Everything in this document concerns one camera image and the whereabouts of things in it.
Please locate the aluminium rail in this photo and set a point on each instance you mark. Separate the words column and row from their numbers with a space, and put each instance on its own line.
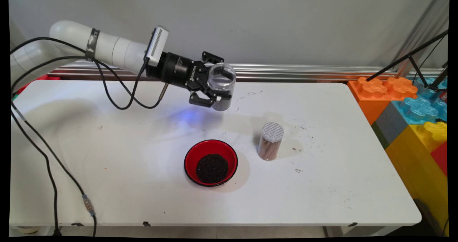
column 286, row 71

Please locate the red cracker box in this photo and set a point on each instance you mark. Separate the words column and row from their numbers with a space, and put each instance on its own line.
column 444, row 97

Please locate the tall clear plastic jar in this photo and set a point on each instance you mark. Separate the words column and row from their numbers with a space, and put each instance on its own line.
column 223, row 77

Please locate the grey building block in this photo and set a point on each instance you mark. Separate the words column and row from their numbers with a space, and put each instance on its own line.
column 390, row 126

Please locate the brown cinnamon sticks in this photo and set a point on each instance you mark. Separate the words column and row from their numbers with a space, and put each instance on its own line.
column 269, row 149

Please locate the light blue building block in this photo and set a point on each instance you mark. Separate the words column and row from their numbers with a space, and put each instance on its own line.
column 418, row 109

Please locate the grey table leg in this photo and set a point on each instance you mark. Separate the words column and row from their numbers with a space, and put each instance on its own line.
column 332, row 232

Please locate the yellow building block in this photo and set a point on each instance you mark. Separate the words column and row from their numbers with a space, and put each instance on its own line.
column 411, row 163

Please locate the red bowl with black rim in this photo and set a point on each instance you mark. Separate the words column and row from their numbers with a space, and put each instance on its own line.
column 200, row 152

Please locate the black tripod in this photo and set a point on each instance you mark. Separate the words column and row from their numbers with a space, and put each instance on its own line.
column 408, row 57

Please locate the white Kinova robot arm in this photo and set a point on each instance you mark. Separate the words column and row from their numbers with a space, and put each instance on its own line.
column 114, row 50

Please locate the jar with white perforated lid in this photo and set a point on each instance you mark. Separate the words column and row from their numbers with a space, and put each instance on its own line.
column 272, row 132

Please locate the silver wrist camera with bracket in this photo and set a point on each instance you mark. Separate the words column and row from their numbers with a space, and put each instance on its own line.
column 157, row 43

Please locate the orange building block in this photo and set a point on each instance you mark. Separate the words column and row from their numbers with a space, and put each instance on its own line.
column 368, row 102

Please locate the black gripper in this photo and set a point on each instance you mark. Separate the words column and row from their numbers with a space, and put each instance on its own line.
column 179, row 70

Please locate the big red building block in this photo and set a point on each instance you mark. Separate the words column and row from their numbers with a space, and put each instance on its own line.
column 442, row 159

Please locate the heap of black seeds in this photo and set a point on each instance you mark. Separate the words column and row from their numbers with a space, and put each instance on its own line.
column 223, row 105
column 212, row 168

